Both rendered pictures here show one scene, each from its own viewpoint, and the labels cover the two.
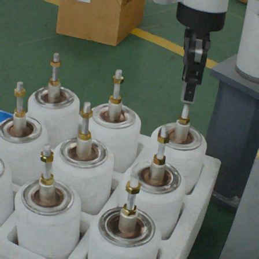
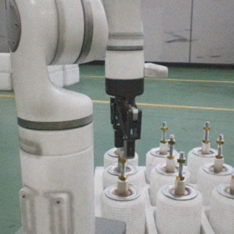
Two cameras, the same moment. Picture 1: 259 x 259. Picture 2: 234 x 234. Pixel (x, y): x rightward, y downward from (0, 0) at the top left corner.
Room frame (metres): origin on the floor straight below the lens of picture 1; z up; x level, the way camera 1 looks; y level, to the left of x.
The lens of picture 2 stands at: (1.28, -0.30, 0.58)
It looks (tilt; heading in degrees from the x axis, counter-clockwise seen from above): 14 degrees down; 162
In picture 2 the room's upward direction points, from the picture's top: straight up
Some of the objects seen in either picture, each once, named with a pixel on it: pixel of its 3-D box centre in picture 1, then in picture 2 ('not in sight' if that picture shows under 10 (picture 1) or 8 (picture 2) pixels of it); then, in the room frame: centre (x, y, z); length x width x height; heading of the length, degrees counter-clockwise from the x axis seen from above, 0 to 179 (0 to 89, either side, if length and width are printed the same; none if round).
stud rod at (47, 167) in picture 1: (47, 168); (164, 135); (0.49, 0.10, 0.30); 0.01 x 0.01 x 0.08; 7
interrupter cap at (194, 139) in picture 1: (180, 136); (123, 192); (0.68, -0.09, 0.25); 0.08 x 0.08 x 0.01
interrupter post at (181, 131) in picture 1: (181, 130); (123, 186); (0.68, -0.09, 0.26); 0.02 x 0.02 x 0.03
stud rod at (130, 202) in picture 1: (131, 199); not in sight; (0.45, -0.02, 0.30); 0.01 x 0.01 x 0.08; 80
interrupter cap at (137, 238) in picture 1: (126, 227); (120, 152); (0.45, -0.02, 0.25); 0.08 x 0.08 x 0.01
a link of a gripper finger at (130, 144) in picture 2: not in sight; (131, 145); (0.73, -0.09, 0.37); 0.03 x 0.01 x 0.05; 178
